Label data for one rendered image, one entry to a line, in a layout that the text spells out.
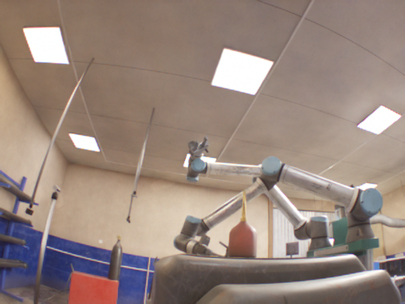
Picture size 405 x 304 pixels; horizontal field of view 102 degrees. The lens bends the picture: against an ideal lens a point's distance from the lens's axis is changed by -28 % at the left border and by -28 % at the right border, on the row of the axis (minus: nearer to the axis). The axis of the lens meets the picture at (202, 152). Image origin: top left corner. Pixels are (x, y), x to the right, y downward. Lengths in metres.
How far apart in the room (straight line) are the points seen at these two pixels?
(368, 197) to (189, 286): 1.07
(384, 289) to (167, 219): 5.53
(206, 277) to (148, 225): 5.39
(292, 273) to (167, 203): 5.51
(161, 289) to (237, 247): 0.19
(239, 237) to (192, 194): 5.55
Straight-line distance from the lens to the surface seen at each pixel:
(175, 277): 0.39
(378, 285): 0.49
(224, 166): 1.59
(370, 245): 1.45
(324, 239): 1.83
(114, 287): 4.37
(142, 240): 5.72
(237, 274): 0.41
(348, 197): 1.30
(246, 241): 0.49
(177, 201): 5.92
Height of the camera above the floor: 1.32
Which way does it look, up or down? 28 degrees up
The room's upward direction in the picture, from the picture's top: 5 degrees clockwise
